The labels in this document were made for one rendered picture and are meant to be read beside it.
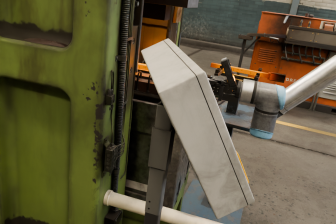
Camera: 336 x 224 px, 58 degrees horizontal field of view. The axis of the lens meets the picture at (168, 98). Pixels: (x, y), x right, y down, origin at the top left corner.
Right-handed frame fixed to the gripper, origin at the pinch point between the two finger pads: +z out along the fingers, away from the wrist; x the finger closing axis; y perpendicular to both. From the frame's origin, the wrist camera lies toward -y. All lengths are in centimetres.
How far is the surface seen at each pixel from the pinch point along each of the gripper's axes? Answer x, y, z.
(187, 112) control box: -74, -12, -12
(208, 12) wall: 767, 4, 104
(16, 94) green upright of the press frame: -38, 8, 51
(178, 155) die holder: -16.0, 28.2, -2.2
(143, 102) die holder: -15.9, 9.9, 14.1
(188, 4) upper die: -11.7, -27.2, 3.0
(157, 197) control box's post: -60, 16, -6
